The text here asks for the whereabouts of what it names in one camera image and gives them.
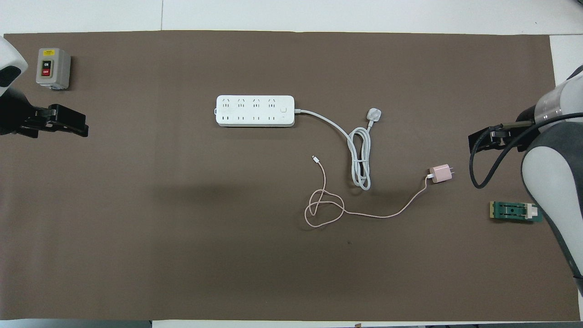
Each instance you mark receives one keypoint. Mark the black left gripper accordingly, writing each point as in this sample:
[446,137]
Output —
[18,118]

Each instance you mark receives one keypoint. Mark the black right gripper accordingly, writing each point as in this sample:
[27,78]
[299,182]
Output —
[519,134]

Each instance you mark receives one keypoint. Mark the pink charger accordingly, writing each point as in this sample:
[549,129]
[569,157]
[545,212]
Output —
[441,173]

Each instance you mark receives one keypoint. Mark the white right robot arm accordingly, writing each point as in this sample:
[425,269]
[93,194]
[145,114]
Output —
[546,173]

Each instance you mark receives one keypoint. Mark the brown table mat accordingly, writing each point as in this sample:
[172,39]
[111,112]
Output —
[227,264]

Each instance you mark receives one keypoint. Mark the grey on-off switch box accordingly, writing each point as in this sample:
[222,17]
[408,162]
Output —
[52,68]

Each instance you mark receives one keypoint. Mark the green knife switch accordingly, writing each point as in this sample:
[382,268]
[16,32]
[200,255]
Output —
[512,212]

